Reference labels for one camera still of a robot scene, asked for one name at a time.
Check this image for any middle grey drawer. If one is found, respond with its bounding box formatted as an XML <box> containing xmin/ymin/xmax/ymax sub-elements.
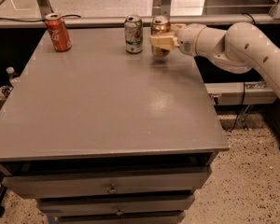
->
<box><xmin>37</xmin><ymin>194</ymin><xmax>194</xmax><ymax>217</ymax></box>

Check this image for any grey drawer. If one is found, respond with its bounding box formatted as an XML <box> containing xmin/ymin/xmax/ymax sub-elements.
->
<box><xmin>37</xmin><ymin>194</ymin><xmax>194</xmax><ymax>217</ymax></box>
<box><xmin>58</xmin><ymin>211</ymin><xmax>185</xmax><ymax>224</ymax></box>
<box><xmin>3</xmin><ymin>167</ymin><xmax>210</xmax><ymax>199</ymax></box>

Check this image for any black hanging cable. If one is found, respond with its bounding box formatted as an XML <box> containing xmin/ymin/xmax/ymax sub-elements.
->
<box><xmin>219</xmin><ymin>12</ymin><xmax>257</xmax><ymax>133</ymax></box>

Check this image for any grey drawer cabinet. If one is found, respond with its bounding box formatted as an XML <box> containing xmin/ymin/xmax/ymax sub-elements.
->
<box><xmin>0</xmin><ymin>25</ymin><xmax>231</xmax><ymax>224</ymax></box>

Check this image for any metal frame post centre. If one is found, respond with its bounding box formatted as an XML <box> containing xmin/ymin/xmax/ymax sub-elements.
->
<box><xmin>152</xmin><ymin>0</ymin><xmax>172</xmax><ymax>19</ymax></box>

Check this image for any white green 7up can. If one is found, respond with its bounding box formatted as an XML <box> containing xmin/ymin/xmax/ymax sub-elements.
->
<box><xmin>124</xmin><ymin>15</ymin><xmax>143</xmax><ymax>53</ymax></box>

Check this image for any clear plastic bottle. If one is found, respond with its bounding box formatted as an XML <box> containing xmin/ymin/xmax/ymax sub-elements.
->
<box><xmin>6</xmin><ymin>67</ymin><xmax>20</xmax><ymax>86</ymax></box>

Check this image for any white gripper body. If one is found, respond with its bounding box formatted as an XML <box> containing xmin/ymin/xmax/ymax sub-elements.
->
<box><xmin>177</xmin><ymin>23</ymin><xmax>206</xmax><ymax>57</ymax></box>

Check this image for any orange gold soda can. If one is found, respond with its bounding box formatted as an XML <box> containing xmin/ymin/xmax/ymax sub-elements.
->
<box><xmin>151</xmin><ymin>15</ymin><xmax>171</xmax><ymax>57</ymax></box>

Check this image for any top grey drawer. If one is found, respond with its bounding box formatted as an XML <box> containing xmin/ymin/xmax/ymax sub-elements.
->
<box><xmin>3</xmin><ymin>167</ymin><xmax>210</xmax><ymax>199</ymax></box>

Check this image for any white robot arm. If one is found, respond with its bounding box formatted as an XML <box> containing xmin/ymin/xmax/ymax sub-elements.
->
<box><xmin>150</xmin><ymin>22</ymin><xmax>280</xmax><ymax>99</ymax></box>

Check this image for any red coca-cola can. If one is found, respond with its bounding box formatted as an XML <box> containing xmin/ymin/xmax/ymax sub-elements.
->
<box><xmin>45</xmin><ymin>13</ymin><xmax>72</xmax><ymax>51</ymax></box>

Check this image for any bottom grey drawer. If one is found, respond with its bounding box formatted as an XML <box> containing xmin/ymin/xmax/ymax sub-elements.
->
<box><xmin>58</xmin><ymin>211</ymin><xmax>185</xmax><ymax>224</ymax></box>

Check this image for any black cable on rail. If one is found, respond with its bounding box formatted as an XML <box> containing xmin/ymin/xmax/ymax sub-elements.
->
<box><xmin>0</xmin><ymin>14</ymin><xmax>82</xmax><ymax>23</ymax></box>

